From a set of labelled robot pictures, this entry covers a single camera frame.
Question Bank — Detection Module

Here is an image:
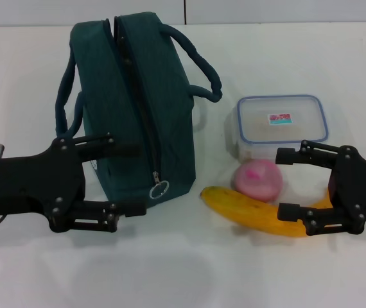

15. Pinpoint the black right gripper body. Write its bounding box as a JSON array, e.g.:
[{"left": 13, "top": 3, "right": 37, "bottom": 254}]
[{"left": 327, "top": 146, "right": 366, "bottom": 219}]

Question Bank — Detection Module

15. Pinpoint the yellow banana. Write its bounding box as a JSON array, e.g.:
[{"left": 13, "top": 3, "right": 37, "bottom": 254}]
[{"left": 200, "top": 185, "right": 335, "bottom": 238}]

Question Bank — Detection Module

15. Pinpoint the teal fabric lunch bag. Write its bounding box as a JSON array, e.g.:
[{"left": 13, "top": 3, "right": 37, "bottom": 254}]
[{"left": 55, "top": 12, "right": 223, "bottom": 209}]

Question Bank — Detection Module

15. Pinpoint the pink peach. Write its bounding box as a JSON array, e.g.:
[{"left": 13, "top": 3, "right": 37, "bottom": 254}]
[{"left": 232, "top": 159, "right": 283, "bottom": 203}]

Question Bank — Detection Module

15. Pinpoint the clear container with blue lid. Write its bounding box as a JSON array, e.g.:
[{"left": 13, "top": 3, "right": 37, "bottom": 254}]
[{"left": 234, "top": 94, "right": 328, "bottom": 161}]

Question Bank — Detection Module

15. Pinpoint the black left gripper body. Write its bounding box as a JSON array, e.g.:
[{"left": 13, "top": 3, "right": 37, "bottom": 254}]
[{"left": 0, "top": 139, "right": 86, "bottom": 216}]

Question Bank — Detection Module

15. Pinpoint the silver zipper key ring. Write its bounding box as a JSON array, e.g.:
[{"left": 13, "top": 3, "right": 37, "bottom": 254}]
[{"left": 149, "top": 171, "right": 170, "bottom": 200}]

